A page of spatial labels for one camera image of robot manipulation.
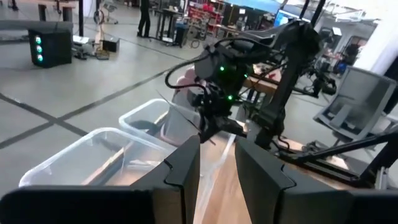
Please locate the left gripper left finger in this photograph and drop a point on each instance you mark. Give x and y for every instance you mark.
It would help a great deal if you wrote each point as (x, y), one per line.
(180, 168)

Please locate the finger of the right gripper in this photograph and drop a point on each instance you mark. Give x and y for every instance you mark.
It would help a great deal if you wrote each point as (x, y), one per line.
(231, 127)
(207, 132)

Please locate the small black box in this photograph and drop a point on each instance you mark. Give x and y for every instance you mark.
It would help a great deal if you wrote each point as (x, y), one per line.
(111, 45)

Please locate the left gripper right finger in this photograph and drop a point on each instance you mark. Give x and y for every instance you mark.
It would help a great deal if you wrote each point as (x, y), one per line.
(261, 186)

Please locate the red parts shelf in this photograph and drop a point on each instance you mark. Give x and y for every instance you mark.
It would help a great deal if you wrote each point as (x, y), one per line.
(205, 12)

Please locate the wooden workbench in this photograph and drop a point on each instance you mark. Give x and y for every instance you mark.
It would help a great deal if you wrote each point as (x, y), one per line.
(261, 85)

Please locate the black background robot arm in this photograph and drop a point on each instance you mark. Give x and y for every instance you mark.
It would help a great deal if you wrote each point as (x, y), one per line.
(323, 82)

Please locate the clear plastic bin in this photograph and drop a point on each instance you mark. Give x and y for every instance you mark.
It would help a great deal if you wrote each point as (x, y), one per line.
(77, 155)
(140, 112)

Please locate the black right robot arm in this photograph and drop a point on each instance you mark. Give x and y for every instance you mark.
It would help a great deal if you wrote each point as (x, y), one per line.
(289, 77)

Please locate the blue lit monitor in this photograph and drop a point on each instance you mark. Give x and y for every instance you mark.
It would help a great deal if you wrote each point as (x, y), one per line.
(281, 18)

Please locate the grey office chair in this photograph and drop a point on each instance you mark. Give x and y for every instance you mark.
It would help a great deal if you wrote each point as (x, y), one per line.
(357, 102)

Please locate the black waste bin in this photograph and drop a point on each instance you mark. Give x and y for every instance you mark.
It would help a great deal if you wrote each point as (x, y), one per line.
(181, 35)

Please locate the person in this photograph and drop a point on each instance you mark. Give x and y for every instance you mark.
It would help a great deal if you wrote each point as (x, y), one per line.
(144, 18)
(351, 51)

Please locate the black computer tower green lights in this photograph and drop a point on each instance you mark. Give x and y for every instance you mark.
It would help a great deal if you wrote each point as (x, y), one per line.
(56, 46)

